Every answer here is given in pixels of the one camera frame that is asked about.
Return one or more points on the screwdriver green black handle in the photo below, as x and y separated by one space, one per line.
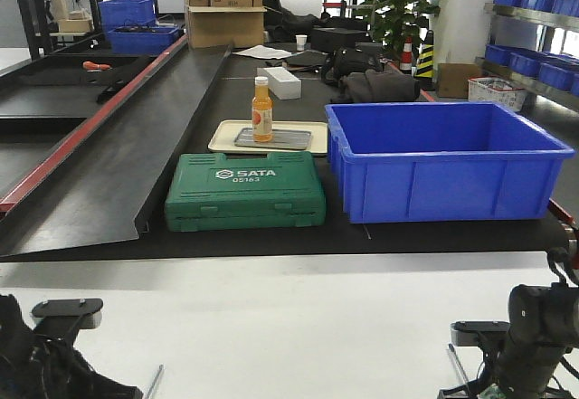
150 393
460 369

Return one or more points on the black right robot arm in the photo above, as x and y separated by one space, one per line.
520 356

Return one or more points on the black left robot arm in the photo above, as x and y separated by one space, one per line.
41 362

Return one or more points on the small metal tray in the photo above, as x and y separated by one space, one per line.
284 139

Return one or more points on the beige plastic tray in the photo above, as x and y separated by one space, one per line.
227 131

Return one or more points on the orange juice bottle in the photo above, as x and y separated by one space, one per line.
262 130

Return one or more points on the green SATA tool case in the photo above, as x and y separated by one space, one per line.
214 192

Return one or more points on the white rectangular box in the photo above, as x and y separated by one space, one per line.
283 84

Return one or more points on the large blue plastic bin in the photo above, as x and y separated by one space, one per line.
441 161

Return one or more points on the dark jacket on table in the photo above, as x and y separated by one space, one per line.
377 87

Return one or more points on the white paper cup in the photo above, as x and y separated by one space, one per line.
301 40

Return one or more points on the orange white traffic cone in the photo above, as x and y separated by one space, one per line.
406 62

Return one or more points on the large open cardboard box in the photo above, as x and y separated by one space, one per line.
212 23

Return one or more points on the brown cardboard box on floor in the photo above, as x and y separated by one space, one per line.
453 79

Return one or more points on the green potted plant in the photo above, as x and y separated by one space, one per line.
392 21

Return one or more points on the blue bin on left table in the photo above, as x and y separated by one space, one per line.
143 40

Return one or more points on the yellow black striped post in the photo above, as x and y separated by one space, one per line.
425 67

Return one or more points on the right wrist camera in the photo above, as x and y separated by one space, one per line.
478 333

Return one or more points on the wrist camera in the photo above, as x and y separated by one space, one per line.
87 311
478 333

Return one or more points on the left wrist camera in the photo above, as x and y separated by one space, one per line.
87 311

